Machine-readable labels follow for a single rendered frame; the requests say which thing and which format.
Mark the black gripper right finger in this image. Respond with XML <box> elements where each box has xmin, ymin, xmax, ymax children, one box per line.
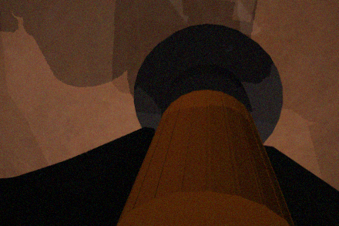
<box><xmin>264</xmin><ymin>145</ymin><xmax>339</xmax><ymax>226</ymax></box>

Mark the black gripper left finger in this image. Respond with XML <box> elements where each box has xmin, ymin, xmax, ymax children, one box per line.
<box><xmin>0</xmin><ymin>126</ymin><xmax>155</xmax><ymax>226</ymax></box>

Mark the orange cylindrical knob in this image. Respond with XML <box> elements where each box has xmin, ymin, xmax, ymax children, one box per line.
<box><xmin>116</xmin><ymin>89</ymin><xmax>295</xmax><ymax>226</ymax></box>

